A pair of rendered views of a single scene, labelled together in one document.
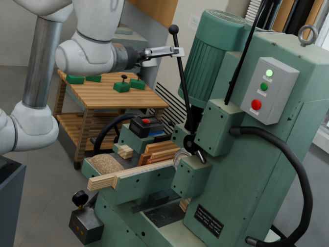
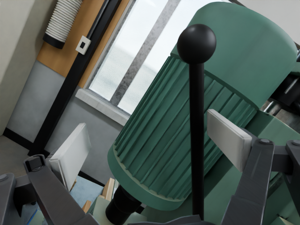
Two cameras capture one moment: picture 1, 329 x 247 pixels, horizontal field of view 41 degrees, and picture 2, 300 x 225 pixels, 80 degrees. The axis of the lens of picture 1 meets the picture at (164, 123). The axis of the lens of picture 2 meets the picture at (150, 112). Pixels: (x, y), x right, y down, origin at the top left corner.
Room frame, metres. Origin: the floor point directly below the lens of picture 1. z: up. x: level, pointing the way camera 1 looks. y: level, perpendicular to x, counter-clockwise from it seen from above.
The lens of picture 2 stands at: (1.34, 0.21, 1.39)
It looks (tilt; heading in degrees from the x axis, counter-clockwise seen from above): 13 degrees down; 306
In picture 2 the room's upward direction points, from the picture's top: 33 degrees clockwise
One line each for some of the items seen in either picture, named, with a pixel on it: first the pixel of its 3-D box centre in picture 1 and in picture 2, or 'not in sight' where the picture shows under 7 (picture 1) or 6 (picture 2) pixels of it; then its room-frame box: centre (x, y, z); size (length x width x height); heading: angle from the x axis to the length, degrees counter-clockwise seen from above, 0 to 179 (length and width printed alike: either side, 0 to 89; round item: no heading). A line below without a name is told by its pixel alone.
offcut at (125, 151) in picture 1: (125, 151); not in sight; (1.45, 0.11, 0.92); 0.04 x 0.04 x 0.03; 55
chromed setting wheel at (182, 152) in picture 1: (186, 165); not in sight; (1.31, -0.12, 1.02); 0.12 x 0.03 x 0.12; 49
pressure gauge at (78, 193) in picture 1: (80, 201); not in sight; (1.43, 0.23, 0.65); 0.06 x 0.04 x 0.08; 139
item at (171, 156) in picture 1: (170, 160); not in sight; (1.48, -0.06, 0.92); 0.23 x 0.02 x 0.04; 139
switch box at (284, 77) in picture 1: (268, 90); not in sight; (1.17, -0.25, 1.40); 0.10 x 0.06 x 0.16; 49
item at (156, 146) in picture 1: (160, 151); not in sight; (1.50, -0.02, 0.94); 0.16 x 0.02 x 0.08; 139
